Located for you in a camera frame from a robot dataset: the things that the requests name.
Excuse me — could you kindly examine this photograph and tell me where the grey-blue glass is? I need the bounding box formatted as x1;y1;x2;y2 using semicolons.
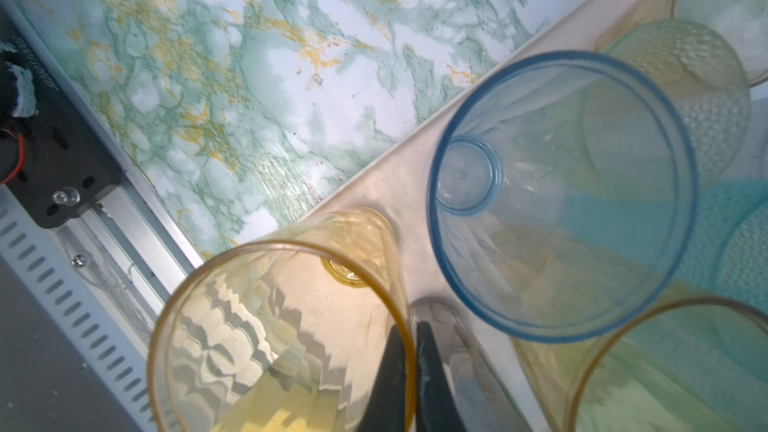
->
426;50;698;343

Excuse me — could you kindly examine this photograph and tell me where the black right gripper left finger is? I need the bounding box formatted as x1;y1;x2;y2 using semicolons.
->
357;326;406;432

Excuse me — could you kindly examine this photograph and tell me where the pale green glass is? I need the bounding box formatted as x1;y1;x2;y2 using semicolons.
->
593;19;751;187

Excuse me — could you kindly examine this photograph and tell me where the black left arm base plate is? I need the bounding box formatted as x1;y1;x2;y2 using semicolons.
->
1;13;122;229

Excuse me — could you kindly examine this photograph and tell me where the pale pink rectangular tray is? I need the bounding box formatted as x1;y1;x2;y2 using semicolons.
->
310;0;637;431

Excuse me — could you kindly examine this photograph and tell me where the small amber glass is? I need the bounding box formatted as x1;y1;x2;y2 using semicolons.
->
593;0;767;87

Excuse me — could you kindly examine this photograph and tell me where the grey glass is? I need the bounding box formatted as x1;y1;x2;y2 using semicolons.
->
410;298;531;431

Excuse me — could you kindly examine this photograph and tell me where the tall teal glass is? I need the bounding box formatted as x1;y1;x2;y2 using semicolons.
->
675;179;767;311

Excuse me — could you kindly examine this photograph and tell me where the yellow glass column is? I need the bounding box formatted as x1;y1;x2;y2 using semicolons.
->
513;296;767;431

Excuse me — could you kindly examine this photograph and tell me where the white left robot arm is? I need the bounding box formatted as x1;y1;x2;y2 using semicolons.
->
1;42;38;125

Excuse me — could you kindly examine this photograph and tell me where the aluminium front rail frame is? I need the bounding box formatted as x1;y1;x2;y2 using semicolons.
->
1;0;201;431

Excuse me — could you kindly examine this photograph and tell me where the tall amber glass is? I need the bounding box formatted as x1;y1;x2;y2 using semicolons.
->
147;207;417;431

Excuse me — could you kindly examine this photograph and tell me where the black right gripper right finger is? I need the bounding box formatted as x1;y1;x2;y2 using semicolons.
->
416;322;466;432

